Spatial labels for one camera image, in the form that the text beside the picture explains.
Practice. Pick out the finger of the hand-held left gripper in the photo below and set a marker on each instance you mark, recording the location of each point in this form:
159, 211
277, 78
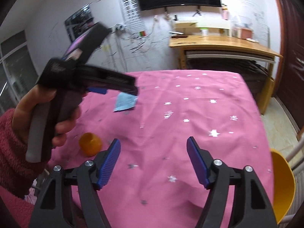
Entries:
106, 74
97, 90

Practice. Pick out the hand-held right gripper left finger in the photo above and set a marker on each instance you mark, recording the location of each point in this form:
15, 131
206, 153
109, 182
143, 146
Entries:
109, 165

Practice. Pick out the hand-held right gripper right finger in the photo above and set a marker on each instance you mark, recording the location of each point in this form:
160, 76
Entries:
197, 165

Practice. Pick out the light blue paper scrap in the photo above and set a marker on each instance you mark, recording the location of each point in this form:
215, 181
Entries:
124, 103

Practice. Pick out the yellow plastic bin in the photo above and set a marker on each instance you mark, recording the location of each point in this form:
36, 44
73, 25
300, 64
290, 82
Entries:
282, 182

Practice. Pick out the person's left hand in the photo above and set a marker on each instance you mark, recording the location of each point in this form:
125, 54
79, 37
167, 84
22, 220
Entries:
23, 116

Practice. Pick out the window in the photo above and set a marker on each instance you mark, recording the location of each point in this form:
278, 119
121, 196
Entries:
16, 71

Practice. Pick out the white power strip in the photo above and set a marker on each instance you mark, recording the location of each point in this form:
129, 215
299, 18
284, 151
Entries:
120, 28

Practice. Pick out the small colour card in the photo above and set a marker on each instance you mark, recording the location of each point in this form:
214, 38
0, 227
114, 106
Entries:
142, 33

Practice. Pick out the pink star-printed tablecloth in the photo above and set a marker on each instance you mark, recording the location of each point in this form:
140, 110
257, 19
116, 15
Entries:
178, 114

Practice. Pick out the white checker pattern chart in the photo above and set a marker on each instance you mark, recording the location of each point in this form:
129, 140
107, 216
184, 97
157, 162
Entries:
131, 11

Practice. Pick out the white remote control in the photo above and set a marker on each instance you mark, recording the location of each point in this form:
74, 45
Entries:
175, 32

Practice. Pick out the dark flat object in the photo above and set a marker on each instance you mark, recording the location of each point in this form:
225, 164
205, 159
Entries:
179, 37

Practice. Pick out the cream rectangular box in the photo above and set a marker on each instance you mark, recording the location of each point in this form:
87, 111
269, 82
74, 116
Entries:
185, 26

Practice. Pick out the white metal chair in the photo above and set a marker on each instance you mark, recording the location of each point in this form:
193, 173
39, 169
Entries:
295, 154

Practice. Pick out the dark brown bench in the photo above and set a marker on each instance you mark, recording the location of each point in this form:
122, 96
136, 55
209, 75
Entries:
225, 66

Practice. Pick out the white jar green label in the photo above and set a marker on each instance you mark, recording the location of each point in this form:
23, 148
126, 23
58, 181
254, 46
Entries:
204, 32

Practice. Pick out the frosted white plastic container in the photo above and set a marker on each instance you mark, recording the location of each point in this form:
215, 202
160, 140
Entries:
216, 27

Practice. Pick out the wooden desk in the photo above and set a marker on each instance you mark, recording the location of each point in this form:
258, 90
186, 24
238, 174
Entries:
225, 43

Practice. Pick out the pink bottle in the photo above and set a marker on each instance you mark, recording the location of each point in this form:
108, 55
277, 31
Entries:
225, 14

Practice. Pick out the white cloth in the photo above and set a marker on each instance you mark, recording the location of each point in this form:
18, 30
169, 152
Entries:
252, 40

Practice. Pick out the orange box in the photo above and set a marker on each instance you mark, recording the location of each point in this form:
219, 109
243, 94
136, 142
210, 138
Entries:
246, 33

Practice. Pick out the clear plastic container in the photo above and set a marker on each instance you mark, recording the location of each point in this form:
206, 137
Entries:
241, 22

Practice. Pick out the dark brown door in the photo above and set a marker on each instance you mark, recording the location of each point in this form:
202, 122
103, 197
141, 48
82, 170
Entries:
292, 52

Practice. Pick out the dark wall poster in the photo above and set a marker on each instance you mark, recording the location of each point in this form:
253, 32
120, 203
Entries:
79, 21

